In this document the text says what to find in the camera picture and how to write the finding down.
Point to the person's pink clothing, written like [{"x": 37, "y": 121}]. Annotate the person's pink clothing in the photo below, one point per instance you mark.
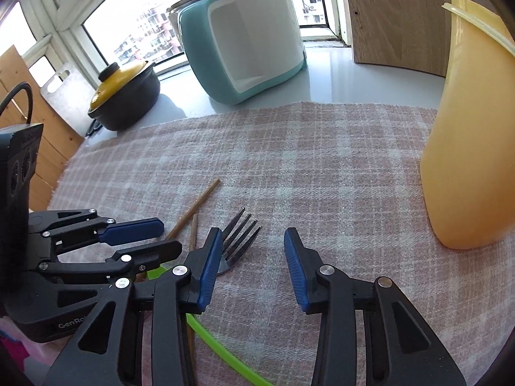
[{"x": 36, "y": 350}]

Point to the small black object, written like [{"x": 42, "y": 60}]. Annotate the small black object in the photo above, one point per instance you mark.
[{"x": 94, "y": 128}]

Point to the black clay pot yellow lid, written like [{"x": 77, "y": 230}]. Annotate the black clay pot yellow lid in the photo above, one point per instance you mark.
[{"x": 128, "y": 100}]

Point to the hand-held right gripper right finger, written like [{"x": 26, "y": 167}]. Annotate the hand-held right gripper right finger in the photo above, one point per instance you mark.
[{"x": 295, "y": 267}]

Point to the large light wooden board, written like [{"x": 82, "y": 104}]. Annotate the large light wooden board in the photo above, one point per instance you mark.
[{"x": 394, "y": 20}]

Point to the green plastic tube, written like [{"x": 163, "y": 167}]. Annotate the green plastic tube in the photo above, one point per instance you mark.
[{"x": 225, "y": 354}]

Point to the wooden slat board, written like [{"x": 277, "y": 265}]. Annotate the wooden slat board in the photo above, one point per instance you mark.
[{"x": 40, "y": 144}]

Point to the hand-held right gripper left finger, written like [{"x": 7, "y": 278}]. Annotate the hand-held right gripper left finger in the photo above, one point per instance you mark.
[{"x": 209, "y": 267}]

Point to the silver metal fork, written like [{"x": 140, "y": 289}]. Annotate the silver metal fork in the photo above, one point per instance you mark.
[{"x": 238, "y": 241}]

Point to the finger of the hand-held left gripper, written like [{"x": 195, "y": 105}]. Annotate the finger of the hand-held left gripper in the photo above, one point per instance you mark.
[
  {"x": 132, "y": 229},
  {"x": 153, "y": 253}
]

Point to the pink plaid cloth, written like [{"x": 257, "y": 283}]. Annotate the pink plaid cloth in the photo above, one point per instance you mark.
[{"x": 322, "y": 169}]

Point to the yellow plastic container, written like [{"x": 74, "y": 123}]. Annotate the yellow plastic container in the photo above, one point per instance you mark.
[{"x": 462, "y": 148}]

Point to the white window frame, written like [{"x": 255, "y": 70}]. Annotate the white window frame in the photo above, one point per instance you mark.
[{"x": 68, "y": 20}]

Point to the teal and white electric pot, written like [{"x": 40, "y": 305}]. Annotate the teal and white electric pot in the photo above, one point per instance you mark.
[{"x": 249, "y": 48}]

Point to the white cutting board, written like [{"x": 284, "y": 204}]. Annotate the white cutting board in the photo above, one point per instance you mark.
[{"x": 68, "y": 88}]

